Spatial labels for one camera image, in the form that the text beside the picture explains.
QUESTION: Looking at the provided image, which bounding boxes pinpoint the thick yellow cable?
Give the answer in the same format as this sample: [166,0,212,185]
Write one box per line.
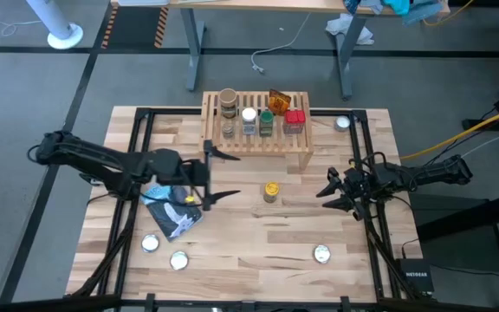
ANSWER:
[399,102,499,161]

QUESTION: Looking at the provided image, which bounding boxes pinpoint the orange taco seasoning packet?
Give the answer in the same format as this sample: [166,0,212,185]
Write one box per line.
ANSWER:
[268,88,292,117]

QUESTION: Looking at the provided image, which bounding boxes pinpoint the white pillar with round base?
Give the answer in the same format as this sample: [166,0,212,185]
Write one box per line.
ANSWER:
[26,0,84,50]

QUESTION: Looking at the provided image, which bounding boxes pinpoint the black Netgear box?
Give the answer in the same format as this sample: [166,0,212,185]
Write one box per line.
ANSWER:
[396,258,435,294]

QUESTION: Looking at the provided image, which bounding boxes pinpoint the small round metal tin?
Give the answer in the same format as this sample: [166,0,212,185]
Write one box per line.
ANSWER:
[334,115,352,133]

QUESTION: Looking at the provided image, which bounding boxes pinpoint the white lid bagel seasoning jar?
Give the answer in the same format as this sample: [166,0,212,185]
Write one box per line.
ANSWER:
[241,107,258,135]

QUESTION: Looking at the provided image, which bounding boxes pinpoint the grey floor cable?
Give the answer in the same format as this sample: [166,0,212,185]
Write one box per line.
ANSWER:
[461,132,499,159]

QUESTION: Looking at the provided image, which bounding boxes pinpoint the blue cover book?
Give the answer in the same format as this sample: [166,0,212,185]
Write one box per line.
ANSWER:
[139,184,204,243]

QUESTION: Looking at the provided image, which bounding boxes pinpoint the pile of coloured clothes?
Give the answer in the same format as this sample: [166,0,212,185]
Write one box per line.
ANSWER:
[343,0,444,25]

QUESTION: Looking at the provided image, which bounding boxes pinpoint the yellow lid onion spice jar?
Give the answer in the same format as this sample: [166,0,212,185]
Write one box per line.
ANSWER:
[262,181,281,205]

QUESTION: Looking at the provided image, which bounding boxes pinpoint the white crumpled cloth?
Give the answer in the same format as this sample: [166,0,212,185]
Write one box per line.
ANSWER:
[325,12,375,46]

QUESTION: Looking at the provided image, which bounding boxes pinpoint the black mat with hazard stripes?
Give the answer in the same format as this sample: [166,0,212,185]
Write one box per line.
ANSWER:
[100,4,169,49]

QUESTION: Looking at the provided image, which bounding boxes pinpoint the wooden slatted shelf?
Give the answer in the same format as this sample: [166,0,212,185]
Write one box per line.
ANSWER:
[198,90,314,172]

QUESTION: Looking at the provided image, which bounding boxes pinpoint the black aluminium table frame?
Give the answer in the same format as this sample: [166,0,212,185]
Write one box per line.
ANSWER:
[64,107,428,312]

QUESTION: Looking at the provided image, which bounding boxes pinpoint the green lid spice jar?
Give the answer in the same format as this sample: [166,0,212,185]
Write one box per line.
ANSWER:
[258,110,275,138]

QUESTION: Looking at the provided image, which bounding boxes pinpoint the round silver metal lid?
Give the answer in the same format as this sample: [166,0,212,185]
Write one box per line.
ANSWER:
[169,250,190,271]
[313,244,332,264]
[140,233,161,253]

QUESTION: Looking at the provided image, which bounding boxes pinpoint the thin yellow cable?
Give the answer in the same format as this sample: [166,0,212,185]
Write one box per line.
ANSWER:
[422,0,476,27]

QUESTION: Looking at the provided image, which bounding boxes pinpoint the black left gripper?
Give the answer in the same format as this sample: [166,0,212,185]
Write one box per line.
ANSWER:
[179,139,242,212]

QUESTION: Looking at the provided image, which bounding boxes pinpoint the tall jar with tan lid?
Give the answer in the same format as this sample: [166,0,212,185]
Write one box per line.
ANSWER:
[218,88,238,120]

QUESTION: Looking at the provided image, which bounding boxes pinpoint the white cable with plug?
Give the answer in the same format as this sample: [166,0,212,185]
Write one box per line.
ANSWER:
[250,11,313,74]

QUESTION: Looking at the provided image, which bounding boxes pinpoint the red lid smoked paprika tin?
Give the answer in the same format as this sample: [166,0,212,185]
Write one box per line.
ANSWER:
[282,109,307,135]

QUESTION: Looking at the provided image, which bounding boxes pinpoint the wooden desk with grey legs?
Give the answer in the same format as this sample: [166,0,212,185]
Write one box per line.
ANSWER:
[110,0,450,101]

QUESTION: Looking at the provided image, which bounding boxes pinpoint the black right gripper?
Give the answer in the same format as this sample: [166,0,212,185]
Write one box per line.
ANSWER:
[315,166,379,222]

